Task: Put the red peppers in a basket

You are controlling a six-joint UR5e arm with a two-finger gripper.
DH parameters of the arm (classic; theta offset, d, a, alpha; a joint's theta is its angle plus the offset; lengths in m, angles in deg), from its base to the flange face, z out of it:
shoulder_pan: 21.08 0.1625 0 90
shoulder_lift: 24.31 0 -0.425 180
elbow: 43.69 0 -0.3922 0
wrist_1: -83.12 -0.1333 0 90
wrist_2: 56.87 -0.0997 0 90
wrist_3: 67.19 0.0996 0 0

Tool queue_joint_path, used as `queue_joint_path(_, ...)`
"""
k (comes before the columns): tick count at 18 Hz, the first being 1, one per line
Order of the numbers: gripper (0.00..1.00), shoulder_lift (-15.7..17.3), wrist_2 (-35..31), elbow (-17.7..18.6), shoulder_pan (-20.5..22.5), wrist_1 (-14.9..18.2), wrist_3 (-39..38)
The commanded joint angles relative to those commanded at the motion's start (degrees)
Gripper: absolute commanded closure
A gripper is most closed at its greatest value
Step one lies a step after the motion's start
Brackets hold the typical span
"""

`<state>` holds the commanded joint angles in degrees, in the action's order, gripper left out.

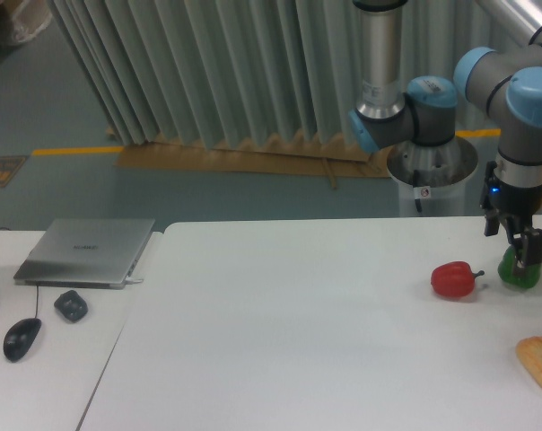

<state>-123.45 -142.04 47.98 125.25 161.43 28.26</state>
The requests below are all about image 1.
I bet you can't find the grey pleated curtain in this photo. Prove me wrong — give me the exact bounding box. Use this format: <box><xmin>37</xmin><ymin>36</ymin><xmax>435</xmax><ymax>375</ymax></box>
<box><xmin>46</xmin><ymin>0</ymin><xmax>534</xmax><ymax>151</ymax></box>

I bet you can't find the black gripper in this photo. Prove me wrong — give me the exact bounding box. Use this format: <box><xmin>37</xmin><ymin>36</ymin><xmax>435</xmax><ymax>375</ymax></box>
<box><xmin>480</xmin><ymin>161</ymin><xmax>542</xmax><ymax>274</ymax></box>

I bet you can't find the red bell pepper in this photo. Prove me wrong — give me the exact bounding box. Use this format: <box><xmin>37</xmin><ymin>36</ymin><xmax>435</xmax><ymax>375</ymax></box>
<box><xmin>431</xmin><ymin>261</ymin><xmax>485</xmax><ymax>298</ymax></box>

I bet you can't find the green bell pepper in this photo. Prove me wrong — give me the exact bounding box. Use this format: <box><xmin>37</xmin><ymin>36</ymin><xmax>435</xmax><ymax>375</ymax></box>
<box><xmin>497</xmin><ymin>246</ymin><xmax>542</xmax><ymax>289</ymax></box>

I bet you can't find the white usb plug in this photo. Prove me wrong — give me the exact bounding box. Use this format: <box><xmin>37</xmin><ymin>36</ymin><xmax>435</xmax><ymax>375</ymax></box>
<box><xmin>125</xmin><ymin>277</ymin><xmax>144</xmax><ymax>285</ymax></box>

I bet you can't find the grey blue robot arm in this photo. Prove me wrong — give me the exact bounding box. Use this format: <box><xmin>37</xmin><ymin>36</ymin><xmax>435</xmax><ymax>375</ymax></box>
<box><xmin>349</xmin><ymin>1</ymin><xmax>542</xmax><ymax>277</ymax></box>

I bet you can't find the clear plastic bag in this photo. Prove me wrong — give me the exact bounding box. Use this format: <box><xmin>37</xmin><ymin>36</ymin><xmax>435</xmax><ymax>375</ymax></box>
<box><xmin>0</xmin><ymin>0</ymin><xmax>52</xmax><ymax>47</ymax></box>

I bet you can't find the black computer mouse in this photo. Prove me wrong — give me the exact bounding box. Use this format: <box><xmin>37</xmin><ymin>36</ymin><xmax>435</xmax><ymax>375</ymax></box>
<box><xmin>3</xmin><ymin>318</ymin><xmax>42</xmax><ymax>362</ymax></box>

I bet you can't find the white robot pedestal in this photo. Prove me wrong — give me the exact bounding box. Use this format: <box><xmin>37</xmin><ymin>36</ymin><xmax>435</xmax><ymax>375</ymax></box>
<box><xmin>387</xmin><ymin>136</ymin><xmax>478</xmax><ymax>217</ymax></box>

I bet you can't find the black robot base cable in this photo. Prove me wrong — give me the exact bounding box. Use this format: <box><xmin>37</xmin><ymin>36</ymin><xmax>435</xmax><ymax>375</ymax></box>
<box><xmin>411</xmin><ymin>169</ymin><xmax>424</xmax><ymax>217</ymax></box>

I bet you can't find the small black case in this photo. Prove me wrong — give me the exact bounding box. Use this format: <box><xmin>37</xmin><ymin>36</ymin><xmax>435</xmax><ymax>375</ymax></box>
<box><xmin>54</xmin><ymin>290</ymin><xmax>89</xmax><ymax>323</ymax></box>

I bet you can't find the silver closed laptop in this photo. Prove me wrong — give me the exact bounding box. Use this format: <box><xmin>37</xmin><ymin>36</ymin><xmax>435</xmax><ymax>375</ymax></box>
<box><xmin>13</xmin><ymin>218</ymin><xmax>154</xmax><ymax>288</ymax></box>

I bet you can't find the brown cardboard sheet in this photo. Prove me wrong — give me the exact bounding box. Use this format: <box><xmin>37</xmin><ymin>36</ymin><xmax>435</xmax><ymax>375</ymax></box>
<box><xmin>116</xmin><ymin>130</ymin><xmax>390</xmax><ymax>180</ymax></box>

